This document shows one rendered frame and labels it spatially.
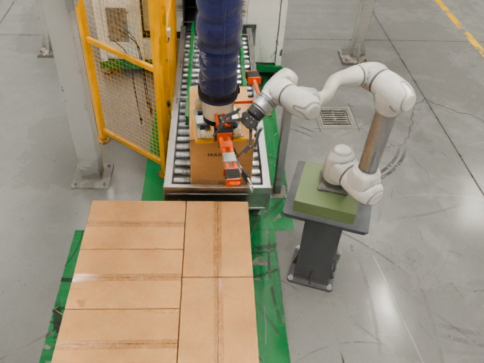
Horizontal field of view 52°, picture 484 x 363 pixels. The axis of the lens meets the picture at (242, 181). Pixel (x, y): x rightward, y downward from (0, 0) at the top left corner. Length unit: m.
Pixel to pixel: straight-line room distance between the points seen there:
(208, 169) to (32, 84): 2.85
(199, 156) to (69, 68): 1.13
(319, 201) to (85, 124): 1.90
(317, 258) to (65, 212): 1.95
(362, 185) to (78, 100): 2.12
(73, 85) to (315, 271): 2.11
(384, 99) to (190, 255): 1.39
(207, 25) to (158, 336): 1.56
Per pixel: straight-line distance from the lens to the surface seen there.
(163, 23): 3.95
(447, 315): 3.67
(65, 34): 3.52
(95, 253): 2.98
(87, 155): 4.07
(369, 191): 2.68
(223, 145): 2.55
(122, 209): 3.19
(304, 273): 3.47
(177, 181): 3.35
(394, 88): 2.35
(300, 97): 1.97
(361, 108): 5.24
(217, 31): 2.50
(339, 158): 2.77
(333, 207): 2.85
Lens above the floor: 2.81
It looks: 43 degrees down
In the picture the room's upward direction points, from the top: 4 degrees clockwise
